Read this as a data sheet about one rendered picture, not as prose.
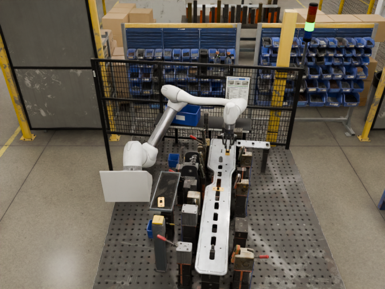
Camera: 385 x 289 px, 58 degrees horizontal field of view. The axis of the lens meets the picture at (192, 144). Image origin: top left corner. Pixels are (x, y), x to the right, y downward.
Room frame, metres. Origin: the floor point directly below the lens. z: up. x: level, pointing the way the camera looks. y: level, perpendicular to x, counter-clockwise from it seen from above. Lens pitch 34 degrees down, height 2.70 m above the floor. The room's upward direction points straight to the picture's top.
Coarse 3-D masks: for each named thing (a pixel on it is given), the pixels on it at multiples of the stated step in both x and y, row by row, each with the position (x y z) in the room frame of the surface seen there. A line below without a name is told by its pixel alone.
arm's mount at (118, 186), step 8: (104, 176) 2.09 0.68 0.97; (112, 176) 2.09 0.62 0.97; (120, 176) 2.09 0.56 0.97; (128, 176) 2.09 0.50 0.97; (136, 176) 2.09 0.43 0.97; (144, 176) 2.09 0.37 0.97; (104, 184) 2.09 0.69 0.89; (112, 184) 2.09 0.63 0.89; (120, 184) 2.09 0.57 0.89; (128, 184) 2.09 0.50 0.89; (136, 184) 2.09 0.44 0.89; (144, 184) 2.09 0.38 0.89; (104, 192) 2.09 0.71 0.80; (112, 192) 2.09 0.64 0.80; (120, 192) 2.09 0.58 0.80; (128, 192) 2.09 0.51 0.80; (136, 192) 2.09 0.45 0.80; (144, 192) 2.09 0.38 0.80; (112, 200) 2.09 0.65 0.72; (120, 200) 2.09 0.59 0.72; (128, 200) 2.09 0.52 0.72; (136, 200) 2.09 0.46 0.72; (144, 200) 2.09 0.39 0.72
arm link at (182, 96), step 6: (180, 90) 2.61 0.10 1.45; (180, 96) 2.57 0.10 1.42; (186, 96) 2.55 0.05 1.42; (192, 96) 2.55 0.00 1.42; (186, 102) 2.55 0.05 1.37; (192, 102) 2.52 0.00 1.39; (198, 102) 2.52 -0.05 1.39; (204, 102) 2.52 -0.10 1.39; (210, 102) 2.53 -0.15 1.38; (216, 102) 2.53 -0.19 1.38; (222, 102) 2.53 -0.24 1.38; (228, 102) 2.51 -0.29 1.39; (234, 102) 2.47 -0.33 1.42; (240, 102) 2.47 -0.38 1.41; (246, 102) 2.53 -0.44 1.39; (240, 108) 2.41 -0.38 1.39; (240, 114) 2.43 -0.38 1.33
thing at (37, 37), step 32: (0, 0) 4.10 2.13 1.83; (32, 0) 4.08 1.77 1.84; (64, 0) 4.08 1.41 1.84; (0, 32) 4.09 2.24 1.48; (32, 32) 4.08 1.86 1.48; (64, 32) 4.07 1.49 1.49; (96, 32) 4.05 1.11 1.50; (32, 64) 4.09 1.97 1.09; (64, 64) 4.09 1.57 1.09; (96, 64) 4.07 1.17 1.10; (32, 96) 4.09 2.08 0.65; (64, 96) 4.08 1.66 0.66; (96, 96) 4.09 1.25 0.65; (32, 128) 4.09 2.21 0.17; (64, 128) 4.09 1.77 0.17; (96, 128) 4.08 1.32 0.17
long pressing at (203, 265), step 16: (208, 160) 2.25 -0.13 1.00; (224, 160) 2.26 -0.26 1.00; (224, 176) 2.05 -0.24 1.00; (208, 192) 1.87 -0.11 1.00; (224, 192) 1.87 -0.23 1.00; (208, 208) 1.71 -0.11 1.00; (224, 208) 1.71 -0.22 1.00; (208, 224) 1.57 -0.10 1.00; (224, 224) 1.57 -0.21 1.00; (208, 240) 1.44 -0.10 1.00; (224, 240) 1.44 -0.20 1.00; (208, 256) 1.32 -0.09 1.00; (224, 256) 1.32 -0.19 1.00; (208, 272) 1.21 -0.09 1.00; (224, 272) 1.21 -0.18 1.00
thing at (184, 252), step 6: (180, 246) 1.34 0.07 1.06; (186, 246) 1.34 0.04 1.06; (180, 252) 1.32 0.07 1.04; (186, 252) 1.31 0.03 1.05; (180, 258) 1.32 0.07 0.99; (186, 258) 1.31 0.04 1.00; (180, 264) 1.32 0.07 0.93; (186, 264) 1.31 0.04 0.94; (180, 270) 1.32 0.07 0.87; (186, 270) 1.31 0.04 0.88; (180, 276) 1.31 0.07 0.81; (186, 276) 1.31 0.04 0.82; (180, 282) 1.31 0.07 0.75; (186, 282) 1.31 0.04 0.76; (186, 288) 1.30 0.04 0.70
